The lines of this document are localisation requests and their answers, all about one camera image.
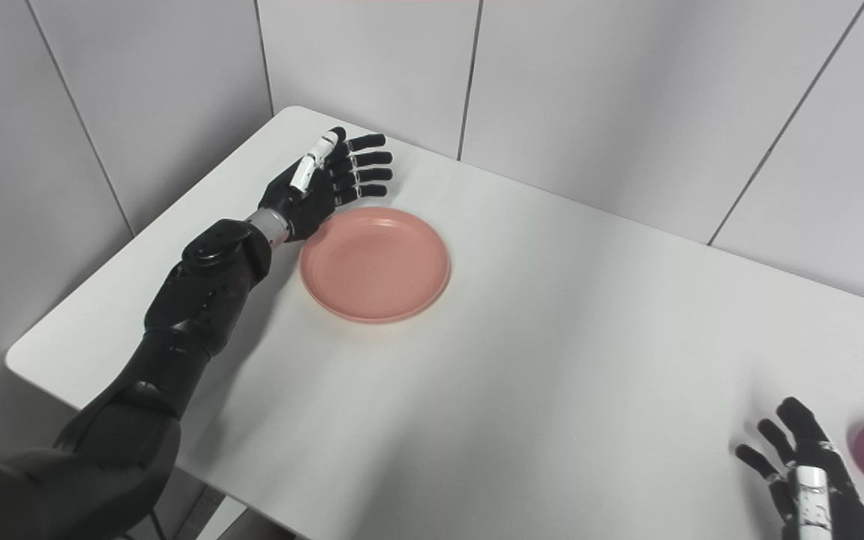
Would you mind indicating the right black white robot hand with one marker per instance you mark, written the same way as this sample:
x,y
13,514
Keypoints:
x,y
844,510

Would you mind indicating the pink round plate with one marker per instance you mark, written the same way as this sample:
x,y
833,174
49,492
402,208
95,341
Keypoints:
x,y
376,266

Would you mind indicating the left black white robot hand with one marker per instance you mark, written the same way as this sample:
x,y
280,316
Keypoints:
x,y
304,206

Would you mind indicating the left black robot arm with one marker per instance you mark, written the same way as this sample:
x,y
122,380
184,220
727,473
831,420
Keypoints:
x,y
192,307

